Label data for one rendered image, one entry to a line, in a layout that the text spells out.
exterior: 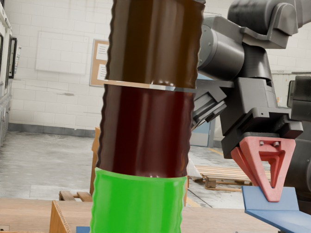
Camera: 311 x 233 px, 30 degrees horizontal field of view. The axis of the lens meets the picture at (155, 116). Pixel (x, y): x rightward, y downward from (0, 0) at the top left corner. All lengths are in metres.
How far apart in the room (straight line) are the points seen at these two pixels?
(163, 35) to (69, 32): 11.05
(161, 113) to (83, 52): 11.05
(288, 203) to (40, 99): 10.59
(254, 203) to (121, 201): 0.48
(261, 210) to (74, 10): 10.69
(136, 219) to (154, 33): 0.07
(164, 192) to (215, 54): 0.48
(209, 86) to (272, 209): 0.16
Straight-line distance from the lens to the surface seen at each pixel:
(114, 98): 0.22
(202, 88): 0.71
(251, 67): 0.75
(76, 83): 11.25
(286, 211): 0.71
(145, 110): 0.22
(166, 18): 0.22
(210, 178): 6.72
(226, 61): 0.71
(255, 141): 0.70
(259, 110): 0.69
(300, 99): 0.48
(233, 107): 0.73
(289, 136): 0.72
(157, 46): 0.22
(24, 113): 11.24
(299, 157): 0.87
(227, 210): 1.12
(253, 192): 0.70
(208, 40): 0.70
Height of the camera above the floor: 1.12
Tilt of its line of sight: 3 degrees down
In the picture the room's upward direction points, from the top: 6 degrees clockwise
